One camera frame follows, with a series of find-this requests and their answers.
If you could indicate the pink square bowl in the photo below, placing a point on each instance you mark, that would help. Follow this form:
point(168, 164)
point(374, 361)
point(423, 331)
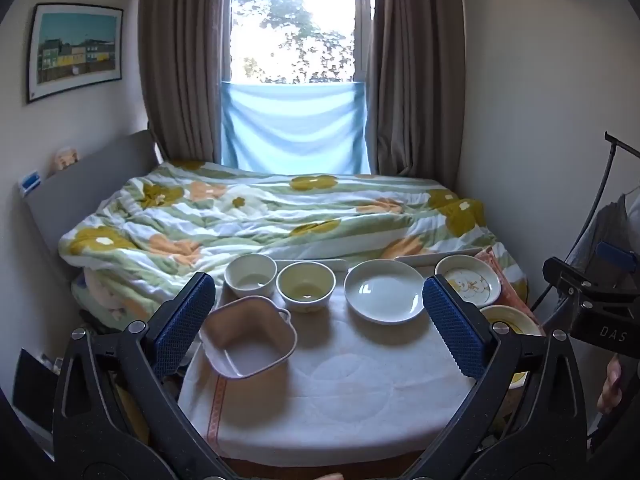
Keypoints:
point(245, 340)

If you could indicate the white tablecloth with orange stripe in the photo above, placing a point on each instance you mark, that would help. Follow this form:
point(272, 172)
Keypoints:
point(350, 385)

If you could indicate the long white rectangular tray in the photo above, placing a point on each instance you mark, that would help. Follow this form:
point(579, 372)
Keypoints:
point(435, 255)

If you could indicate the yellow rimmed bowl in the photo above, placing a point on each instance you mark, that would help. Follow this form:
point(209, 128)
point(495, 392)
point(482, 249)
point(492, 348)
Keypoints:
point(512, 317)

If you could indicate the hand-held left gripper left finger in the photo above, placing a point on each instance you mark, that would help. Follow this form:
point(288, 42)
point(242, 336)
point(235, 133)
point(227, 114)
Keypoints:
point(182, 317)

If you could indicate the pale printed bedsheet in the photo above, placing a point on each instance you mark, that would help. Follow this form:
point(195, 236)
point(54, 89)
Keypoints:
point(105, 295)

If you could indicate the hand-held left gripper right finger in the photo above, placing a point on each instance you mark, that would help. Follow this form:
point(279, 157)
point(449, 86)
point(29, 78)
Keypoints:
point(452, 325)

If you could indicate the small plush toy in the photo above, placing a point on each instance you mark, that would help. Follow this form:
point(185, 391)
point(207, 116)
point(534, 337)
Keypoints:
point(66, 157)

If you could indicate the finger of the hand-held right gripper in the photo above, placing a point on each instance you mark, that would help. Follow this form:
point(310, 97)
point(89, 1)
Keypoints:
point(570, 277)
point(616, 256)

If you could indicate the orange patterned cloth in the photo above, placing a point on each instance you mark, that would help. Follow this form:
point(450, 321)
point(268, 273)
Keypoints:
point(510, 285)

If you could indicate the grey bed headboard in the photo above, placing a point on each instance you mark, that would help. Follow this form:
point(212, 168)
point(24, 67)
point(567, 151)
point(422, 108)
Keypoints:
point(85, 190)

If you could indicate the pale yellow round bowl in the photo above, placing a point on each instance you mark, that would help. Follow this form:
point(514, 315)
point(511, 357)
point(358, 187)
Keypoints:
point(305, 285)

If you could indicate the large plain white plate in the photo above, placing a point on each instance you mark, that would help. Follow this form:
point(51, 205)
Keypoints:
point(384, 291)

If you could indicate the framed building picture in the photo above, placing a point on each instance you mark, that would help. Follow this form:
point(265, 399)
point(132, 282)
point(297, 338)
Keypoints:
point(75, 50)

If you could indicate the brown curtain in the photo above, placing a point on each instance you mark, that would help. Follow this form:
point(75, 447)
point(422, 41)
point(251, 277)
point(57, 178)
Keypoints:
point(185, 60)
point(415, 70)

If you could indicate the person's right hand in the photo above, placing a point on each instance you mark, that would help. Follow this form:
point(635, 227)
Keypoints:
point(611, 385)

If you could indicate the floral green striped blanket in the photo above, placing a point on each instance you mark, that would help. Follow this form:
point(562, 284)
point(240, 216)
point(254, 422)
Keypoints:
point(280, 215)

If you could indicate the person's grey clothing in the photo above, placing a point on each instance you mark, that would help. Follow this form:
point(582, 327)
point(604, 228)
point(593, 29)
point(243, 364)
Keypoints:
point(607, 222)

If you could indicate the blue and white small box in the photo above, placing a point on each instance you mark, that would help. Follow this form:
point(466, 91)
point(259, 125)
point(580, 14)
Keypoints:
point(31, 182)

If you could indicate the window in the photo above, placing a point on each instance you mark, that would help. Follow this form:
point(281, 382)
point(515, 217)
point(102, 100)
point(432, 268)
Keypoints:
point(295, 20)

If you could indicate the light blue hanging cloth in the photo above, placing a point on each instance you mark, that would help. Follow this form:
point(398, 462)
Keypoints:
point(295, 125)

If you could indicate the white round bowl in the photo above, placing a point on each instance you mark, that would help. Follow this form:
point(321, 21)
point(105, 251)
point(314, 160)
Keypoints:
point(250, 275)

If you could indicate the duck print plate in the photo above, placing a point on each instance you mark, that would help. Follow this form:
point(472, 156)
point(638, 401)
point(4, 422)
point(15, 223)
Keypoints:
point(470, 282)

